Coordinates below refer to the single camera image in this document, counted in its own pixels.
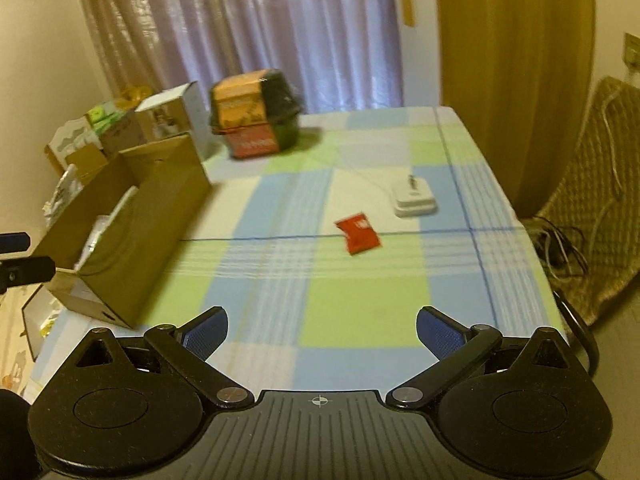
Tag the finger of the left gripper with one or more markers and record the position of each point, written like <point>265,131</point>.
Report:
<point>14,242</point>
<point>25,271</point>

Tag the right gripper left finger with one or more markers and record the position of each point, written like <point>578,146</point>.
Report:
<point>186,348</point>

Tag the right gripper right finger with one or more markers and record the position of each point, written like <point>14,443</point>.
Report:
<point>460,350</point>

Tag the red snack packet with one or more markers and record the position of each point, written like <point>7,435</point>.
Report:
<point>359,234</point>

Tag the white power adapter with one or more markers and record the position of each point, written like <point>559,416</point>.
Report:
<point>413,197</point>

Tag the brown cardboard box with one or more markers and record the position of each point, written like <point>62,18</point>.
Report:
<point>112,242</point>

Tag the green snack bag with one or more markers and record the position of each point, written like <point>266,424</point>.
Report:
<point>102,116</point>

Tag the checkered tablecloth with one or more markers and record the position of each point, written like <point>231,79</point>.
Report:
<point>303,313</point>

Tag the white product box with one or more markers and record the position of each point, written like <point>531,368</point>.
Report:
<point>175,111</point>

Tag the wicker chair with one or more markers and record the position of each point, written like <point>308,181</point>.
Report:
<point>599,196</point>

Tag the orange black food container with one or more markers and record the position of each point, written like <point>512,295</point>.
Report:
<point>256,114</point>

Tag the purple sheer curtain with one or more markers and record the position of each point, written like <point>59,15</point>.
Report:
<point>336,54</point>

